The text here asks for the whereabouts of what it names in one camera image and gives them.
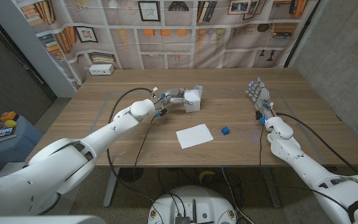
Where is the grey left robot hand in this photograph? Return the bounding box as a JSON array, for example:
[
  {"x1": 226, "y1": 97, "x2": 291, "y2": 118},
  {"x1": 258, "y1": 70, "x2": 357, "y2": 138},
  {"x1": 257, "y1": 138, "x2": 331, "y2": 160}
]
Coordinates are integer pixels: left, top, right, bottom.
[{"x1": 157, "y1": 87, "x2": 194, "y2": 109}]

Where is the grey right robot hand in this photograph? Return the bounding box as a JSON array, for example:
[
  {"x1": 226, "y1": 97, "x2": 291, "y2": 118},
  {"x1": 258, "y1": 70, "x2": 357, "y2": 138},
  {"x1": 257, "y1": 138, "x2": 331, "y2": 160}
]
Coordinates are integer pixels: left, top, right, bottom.
[{"x1": 246, "y1": 77, "x2": 275, "y2": 119}]

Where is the white milk carton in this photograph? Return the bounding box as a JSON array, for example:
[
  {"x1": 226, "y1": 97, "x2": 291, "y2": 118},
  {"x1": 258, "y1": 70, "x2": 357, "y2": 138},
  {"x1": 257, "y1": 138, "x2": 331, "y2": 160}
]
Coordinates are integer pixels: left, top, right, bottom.
[{"x1": 183, "y1": 85, "x2": 203, "y2": 113}]

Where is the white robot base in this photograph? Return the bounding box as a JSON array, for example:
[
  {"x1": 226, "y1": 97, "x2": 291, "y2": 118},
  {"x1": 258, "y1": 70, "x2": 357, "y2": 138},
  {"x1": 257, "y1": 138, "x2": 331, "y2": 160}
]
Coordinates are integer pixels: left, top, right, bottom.
[{"x1": 147, "y1": 185, "x2": 238, "y2": 224}]

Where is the white paper sheet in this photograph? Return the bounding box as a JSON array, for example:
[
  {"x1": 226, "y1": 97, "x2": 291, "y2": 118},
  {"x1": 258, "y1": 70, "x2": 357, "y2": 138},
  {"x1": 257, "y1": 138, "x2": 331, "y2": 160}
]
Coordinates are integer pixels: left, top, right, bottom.
[{"x1": 175, "y1": 123, "x2": 214, "y2": 150}]

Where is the printed bookshelf backdrop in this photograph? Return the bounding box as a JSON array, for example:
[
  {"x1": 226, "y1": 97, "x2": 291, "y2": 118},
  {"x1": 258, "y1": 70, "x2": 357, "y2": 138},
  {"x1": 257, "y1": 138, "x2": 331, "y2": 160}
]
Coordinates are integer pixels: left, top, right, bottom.
[{"x1": 11, "y1": 0, "x2": 319, "y2": 91}]

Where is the black backdrop stand pole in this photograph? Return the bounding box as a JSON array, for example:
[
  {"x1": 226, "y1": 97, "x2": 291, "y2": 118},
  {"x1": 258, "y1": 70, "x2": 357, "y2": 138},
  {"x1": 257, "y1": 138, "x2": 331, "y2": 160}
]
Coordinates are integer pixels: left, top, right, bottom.
[{"x1": 283, "y1": 0, "x2": 321, "y2": 68}]

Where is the white power strip box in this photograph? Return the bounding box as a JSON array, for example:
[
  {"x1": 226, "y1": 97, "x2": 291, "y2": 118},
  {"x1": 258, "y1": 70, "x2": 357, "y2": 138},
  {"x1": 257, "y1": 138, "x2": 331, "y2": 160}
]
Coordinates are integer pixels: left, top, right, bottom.
[{"x1": 88, "y1": 63, "x2": 115, "y2": 76}]

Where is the yellow object under table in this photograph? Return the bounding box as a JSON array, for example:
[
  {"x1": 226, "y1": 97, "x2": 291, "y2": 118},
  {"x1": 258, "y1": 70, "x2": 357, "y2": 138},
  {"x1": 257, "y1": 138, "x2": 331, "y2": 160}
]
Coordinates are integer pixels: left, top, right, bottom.
[{"x1": 198, "y1": 169, "x2": 216, "y2": 184}]

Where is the white table leg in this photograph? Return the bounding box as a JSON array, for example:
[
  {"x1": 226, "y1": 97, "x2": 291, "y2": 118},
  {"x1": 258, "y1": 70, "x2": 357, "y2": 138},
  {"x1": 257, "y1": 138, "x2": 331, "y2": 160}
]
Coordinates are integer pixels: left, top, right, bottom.
[
  {"x1": 261, "y1": 167, "x2": 281, "y2": 208},
  {"x1": 103, "y1": 167, "x2": 121, "y2": 208}
]

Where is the blue grey stool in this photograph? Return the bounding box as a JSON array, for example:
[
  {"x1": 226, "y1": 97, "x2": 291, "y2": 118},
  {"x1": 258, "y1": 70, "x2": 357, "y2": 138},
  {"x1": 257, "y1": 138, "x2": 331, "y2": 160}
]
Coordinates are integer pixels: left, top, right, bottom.
[{"x1": 0, "y1": 115, "x2": 44, "y2": 169}]

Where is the orange toy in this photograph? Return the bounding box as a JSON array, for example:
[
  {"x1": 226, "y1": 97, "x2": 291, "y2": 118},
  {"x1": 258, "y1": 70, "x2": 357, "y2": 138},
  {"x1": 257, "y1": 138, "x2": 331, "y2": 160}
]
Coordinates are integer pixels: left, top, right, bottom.
[{"x1": 0, "y1": 111, "x2": 17, "y2": 123}]

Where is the colourful phone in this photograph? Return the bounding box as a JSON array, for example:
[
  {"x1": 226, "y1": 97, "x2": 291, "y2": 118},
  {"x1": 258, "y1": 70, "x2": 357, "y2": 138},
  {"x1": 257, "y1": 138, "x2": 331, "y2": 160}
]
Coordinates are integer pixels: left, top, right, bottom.
[{"x1": 0, "y1": 127, "x2": 14, "y2": 140}]

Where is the white floor board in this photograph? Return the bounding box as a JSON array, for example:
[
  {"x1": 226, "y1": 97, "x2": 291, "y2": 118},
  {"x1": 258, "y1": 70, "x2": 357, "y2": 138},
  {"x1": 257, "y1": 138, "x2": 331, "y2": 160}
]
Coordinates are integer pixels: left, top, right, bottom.
[{"x1": 0, "y1": 161, "x2": 29, "y2": 180}]

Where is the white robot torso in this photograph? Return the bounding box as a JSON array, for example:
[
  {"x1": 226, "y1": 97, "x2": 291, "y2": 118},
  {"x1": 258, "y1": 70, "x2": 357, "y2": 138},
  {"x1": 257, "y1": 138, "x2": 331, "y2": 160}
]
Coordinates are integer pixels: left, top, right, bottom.
[{"x1": 0, "y1": 215, "x2": 107, "y2": 224}]

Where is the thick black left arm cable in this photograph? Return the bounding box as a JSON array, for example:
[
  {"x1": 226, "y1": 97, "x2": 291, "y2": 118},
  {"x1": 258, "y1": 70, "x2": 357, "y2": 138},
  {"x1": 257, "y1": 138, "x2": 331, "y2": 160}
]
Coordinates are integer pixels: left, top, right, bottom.
[{"x1": 106, "y1": 87, "x2": 155, "y2": 203}]

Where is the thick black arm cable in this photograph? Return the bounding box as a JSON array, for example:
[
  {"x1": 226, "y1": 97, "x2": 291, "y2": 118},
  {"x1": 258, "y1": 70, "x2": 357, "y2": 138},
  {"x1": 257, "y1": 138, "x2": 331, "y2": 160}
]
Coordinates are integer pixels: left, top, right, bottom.
[
  {"x1": 106, "y1": 87, "x2": 155, "y2": 203},
  {"x1": 274, "y1": 111, "x2": 358, "y2": 179}
]

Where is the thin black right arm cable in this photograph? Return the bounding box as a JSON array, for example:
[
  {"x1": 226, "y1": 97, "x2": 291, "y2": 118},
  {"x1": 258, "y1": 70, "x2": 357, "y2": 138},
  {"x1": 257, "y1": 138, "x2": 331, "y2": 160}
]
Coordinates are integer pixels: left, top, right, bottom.
[{"x1": 258, "y1": 123, "x2": 273, "y2": 187}]

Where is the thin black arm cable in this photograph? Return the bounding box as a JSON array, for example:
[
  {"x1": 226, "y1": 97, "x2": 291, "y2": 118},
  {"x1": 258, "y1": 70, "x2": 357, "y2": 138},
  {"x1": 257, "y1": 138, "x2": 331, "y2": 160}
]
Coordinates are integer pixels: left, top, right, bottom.
[
  {"x1": 133, "y1": 114, "x2": 158, "y2": 187},
  {"x1": 258, "y1": 123, "x2": 273, "y2": 187}
]

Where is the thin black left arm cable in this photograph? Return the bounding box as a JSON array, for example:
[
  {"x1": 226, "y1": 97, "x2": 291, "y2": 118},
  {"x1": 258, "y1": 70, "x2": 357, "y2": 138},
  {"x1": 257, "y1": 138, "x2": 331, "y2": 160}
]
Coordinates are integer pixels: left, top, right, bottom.
[{"x1": 133, "y1": 114, "x2": 158, "y2": 187}]

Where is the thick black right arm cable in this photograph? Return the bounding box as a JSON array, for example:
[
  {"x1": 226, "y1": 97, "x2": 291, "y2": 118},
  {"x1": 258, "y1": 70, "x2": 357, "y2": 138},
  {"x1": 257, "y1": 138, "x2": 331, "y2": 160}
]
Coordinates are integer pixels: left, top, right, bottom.
[{"x1": 274, "y1": 111, "x2": 358, "y2": 179}]

